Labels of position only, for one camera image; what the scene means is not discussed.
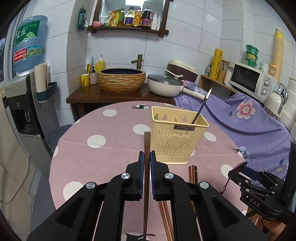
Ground black chopstick gold band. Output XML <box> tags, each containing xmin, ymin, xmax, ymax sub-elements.
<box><xmin>192</xmin><ymin>88</ymin><xmax>212</xmax><ymax>124</ymax></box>

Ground grey metal spoon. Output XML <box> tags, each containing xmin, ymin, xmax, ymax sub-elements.
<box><xmin>219</xmin><ymin>161</ymin><xmax>247</xmax><ymax>195</ymax></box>

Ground purple floral cloth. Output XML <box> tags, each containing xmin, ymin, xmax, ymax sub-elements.
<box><xmin>174</xmin><ymin>92</ymin><xmax>293</xmax><ymax>180</ymax></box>

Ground cream plastic utensil holder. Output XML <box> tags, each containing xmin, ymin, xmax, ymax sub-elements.
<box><xmin>151</xmin><ymin>106</ymin><xmax>209</xmax><ymax>165</ymax></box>

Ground white kettle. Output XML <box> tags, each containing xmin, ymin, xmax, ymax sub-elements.
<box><xmin>264</xmin><ymin>83</ymin><xmax>288</xmax><ymax>119</ymax></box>

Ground white microwave oven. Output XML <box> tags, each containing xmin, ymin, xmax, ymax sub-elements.
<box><xmin>229</xmin><ymin>63</ymin><xmax>279</xmax><ymax>104</ymax></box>

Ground dark wooden counter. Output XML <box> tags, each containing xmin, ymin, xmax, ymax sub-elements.
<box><xmin>66</xmin><ymin>85</ymin><xmax>175</xmax><ymax>120</ymax></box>

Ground woven basin sink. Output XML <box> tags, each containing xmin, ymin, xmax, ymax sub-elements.
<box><xmin>96</xmin><ymin>68</ymin><xmax>146</xmax><ymax>93</ymax></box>

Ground cream frying pan with lid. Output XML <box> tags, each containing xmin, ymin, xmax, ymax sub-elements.
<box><xmin>147</xmin><ymin>74</ymin><xmax>205</xmax><ymax>100</ymax></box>

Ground yellow cup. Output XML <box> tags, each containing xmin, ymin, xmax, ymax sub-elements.
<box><xmin>80</xmin><ymin>73</ymin><xmax>90</xmax><ymax>87</ymax></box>

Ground stack of paper cups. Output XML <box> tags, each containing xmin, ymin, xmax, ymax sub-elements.
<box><xmin>273</xmin><ymin>28</ymin><xmax>284</xmax><ymax>83</ymax></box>

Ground yellow roll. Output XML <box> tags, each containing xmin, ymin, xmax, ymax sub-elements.
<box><xmin>209</xmin><ymin>49</ymin><xmax>223</xmax><ymax>80</ymax></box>

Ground yellow soap bottle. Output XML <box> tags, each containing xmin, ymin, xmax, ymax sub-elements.
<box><xmin>95</xmin><ymin>55</ymin><xmax>106</xmax><ymax>73</ymax></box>

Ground bronze faucet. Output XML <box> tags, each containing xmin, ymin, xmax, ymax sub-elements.
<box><xmin>131</xmin><ymin>54</ymin><xmax>144</xmax><ymax>70</ymax></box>

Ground brown white rice cooker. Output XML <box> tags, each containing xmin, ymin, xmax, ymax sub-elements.
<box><xmin>166</xmin><ymin>59</ymin><xmax>198</xmax><ymax>82</ymax></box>

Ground water dispenser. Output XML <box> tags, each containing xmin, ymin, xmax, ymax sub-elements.
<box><xmin>5</xmin><ymin>71</ymin><xmax>60</xmax><ymax>174</ymax></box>

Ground green instant noodle cups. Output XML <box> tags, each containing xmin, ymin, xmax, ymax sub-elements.
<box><xmin>243</xmin><ymin>45</ymin><xmax>259</xmax><ymax>68</ymax></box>

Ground yellow oil bottle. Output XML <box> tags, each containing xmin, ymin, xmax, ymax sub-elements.
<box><xmin>132</xmin><ymin>8</ymin><xmax>142</xmax><ymax>27</ymax></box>

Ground dark soy sauce bottle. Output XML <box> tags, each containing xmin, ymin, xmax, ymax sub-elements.
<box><xmin>140</xmin><ymin>6</ymin><xmax>153</xmax><ymax>29</ymax></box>

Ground blue water jug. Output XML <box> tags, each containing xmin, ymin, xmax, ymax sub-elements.
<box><xmin>13</xmin><ymin>15</ymin><xmax>48</xmax><ymax>73</ymax></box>

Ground wooden wall shelf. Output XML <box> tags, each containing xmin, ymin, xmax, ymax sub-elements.
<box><xmin>87</xmin><ymin>0</ymin><xmax>173</xmax><ymax>38</ymax></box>

